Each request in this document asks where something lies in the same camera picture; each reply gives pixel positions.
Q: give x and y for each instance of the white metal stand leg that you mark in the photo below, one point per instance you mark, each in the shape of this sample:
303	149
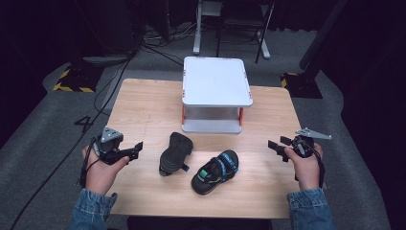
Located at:
198	35
265	48

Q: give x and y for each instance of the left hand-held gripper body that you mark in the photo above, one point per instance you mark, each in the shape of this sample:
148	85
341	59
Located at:
108	149

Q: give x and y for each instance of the person's left hand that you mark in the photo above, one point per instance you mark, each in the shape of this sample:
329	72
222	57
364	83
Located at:
100	177

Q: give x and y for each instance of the white two-tier shoe rack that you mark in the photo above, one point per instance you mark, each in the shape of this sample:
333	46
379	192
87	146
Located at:
215	81

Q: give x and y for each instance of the black child's shoe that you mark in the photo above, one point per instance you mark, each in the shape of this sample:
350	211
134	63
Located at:
175	153
214	174

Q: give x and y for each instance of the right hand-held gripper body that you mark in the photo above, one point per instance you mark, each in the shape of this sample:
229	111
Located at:
303	147

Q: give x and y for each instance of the black yellow-striped stand base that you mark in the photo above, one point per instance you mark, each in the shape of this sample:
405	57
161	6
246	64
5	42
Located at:
79	78
303	86

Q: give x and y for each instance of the black slanted pole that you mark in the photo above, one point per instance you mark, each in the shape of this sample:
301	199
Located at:
322	32

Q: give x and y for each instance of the person's right hand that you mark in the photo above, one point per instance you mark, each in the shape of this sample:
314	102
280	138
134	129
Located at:
306	172

